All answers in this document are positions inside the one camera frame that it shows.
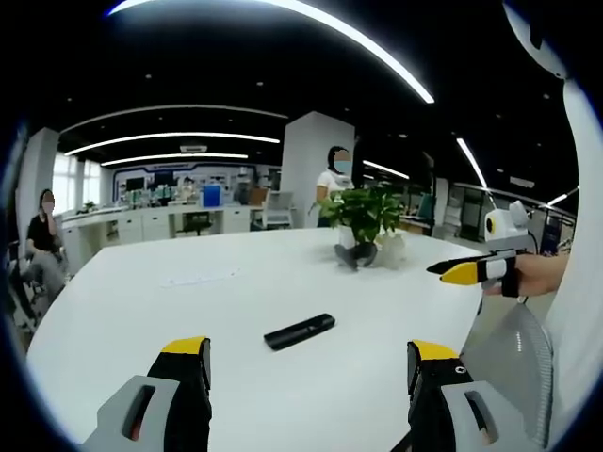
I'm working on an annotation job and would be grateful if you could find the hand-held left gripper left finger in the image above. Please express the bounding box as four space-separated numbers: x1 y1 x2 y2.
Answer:
82 335 213 452

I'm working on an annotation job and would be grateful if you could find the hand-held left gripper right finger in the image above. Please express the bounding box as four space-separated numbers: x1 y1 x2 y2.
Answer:
390 338 544 452

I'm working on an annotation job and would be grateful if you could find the black remote control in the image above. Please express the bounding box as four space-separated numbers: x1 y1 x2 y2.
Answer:
263 313 337 351

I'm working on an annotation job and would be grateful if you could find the person's right hand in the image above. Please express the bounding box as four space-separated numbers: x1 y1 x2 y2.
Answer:
481 251 567 299

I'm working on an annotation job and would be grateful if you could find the small white translucent ornament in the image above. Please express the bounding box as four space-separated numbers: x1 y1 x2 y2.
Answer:
376 234 408 267

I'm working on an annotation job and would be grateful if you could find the person's white shirt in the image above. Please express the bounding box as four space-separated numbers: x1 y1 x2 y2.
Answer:
548 74 603 446

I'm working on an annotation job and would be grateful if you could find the grey fabric bag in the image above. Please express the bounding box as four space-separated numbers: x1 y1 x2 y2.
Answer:
460 300 555 449

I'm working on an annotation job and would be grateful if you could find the small dark figurine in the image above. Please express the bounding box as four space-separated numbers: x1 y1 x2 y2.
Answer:
334 243 379 271

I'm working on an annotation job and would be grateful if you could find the green potted plant white pot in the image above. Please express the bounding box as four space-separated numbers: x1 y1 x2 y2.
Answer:
308 185 407 250

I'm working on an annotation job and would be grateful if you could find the long white counter desk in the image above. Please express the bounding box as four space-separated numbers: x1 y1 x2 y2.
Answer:
59 203 252 258

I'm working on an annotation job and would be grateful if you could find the black office chair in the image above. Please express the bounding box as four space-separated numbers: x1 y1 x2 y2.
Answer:
180 210 214 237

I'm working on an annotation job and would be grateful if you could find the white mesh office chair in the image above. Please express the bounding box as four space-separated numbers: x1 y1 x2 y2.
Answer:
259 189 297 231

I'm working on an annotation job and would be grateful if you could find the white worn device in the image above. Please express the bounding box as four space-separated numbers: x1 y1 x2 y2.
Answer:
500 0 573 82

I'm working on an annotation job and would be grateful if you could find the blue box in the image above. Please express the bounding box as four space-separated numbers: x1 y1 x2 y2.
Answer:
201 184 224 209

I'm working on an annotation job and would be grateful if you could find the long curved ceiling light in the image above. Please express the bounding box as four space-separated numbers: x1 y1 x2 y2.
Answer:
106 0 436 105

